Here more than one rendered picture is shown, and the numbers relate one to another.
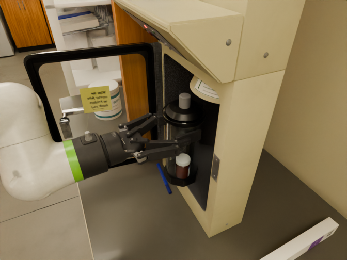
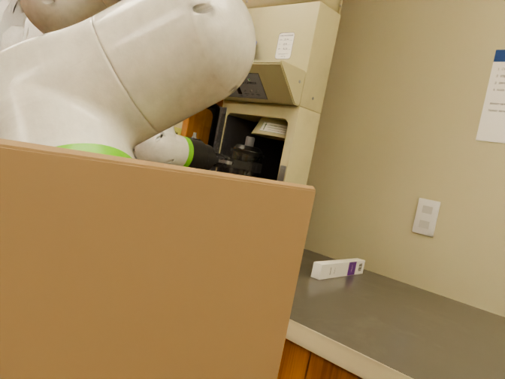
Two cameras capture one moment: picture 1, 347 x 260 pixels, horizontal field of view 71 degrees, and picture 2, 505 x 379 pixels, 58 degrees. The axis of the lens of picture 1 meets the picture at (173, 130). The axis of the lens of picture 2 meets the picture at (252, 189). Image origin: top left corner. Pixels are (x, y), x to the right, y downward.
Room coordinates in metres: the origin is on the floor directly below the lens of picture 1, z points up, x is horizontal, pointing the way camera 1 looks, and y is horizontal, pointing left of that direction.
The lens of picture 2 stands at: (-0.83, 0.49, 1.24)
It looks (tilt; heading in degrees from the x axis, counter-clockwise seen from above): 4 degrees down; 337
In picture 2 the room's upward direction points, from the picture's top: 11 degrees clockwise
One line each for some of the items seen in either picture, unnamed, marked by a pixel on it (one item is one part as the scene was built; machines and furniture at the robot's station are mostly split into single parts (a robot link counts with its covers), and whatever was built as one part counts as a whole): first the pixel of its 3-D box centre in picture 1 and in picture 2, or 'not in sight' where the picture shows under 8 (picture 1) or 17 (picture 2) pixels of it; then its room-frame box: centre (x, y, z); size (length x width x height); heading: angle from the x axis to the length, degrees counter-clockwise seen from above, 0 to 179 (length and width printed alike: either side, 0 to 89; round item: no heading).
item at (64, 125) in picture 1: (66, 129); not in sight; (0.54, 0.29, 1.18); 0.02 x 0.02 x 0.06; 18
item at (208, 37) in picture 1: (160, 29); (249, 82); (0.48, 0.02, 1.46); 0.32 x 0.12 x 0.10; 26
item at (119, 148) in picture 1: (123, 144); (209, 158); (0.43, 0.12, 1.21); 0.09 x 0.08 x 0.07; 119
